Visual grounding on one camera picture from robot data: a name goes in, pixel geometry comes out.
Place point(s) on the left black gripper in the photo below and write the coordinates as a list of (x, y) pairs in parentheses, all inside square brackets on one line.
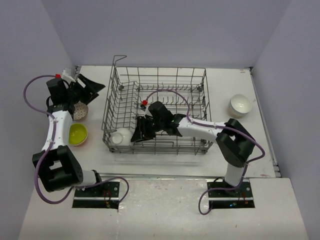
[(90, 88)]

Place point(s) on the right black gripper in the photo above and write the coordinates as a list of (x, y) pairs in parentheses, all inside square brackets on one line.
[(142, 130)]

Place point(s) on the brown patterned bowl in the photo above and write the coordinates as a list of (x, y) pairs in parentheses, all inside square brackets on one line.
[(80, 112)]

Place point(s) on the white bowl front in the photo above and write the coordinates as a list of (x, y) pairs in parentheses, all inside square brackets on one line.
[(121, 137)]

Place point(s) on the white bowl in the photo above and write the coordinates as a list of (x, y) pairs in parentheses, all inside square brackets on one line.
[(121, 137), (241, 104)]

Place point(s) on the grey wire dish rack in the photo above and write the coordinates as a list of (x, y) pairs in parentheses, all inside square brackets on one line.
[(182, 90)]

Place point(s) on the yellow-green bowl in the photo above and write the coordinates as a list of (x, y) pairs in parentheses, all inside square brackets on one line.
[(78, 134)]

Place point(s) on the beige ceramic bowl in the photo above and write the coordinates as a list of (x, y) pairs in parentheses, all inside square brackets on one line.
[(234, 114)]

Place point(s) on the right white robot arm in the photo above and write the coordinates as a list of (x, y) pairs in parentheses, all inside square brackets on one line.
[(233, 140)]

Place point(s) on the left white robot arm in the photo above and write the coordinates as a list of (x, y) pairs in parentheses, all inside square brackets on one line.
[(57, 167)]

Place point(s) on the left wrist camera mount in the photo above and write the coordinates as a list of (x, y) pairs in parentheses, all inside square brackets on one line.
[(67, 75)]

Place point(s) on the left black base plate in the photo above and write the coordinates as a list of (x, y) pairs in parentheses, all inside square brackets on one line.
[(105, 196)]

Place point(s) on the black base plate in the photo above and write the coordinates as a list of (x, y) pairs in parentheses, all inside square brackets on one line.
[(105, 196), (241, 198)]

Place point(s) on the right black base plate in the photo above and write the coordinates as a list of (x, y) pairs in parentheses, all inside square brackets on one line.
[(241, 198)]

